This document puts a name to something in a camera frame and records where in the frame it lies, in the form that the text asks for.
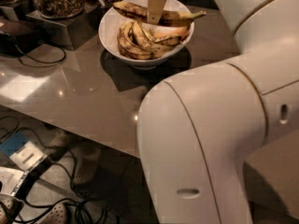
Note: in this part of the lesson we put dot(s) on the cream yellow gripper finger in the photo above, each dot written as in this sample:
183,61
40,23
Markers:
155,10

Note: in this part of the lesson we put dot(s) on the long spotted top banana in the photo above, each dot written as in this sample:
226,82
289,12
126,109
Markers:
168,18

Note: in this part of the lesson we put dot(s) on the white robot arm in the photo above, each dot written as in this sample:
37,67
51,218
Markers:
196,128

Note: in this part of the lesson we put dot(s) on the small banana right side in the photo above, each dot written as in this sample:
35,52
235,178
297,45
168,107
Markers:
172,38

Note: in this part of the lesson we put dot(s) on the white ceramic bowl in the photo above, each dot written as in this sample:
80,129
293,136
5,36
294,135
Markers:
112,21

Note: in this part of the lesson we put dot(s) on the spotted banana front middle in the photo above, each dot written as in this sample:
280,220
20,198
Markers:
142,41

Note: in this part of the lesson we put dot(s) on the spotted banana front left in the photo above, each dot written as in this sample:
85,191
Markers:
127,47

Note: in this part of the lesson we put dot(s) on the grey slipper under table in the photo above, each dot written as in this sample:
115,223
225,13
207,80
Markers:
87,162

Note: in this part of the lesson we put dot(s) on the blue white box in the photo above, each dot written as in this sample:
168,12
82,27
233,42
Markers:
22,151

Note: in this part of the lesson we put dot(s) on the beige perforated clog shoe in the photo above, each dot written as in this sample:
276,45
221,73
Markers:
57,215

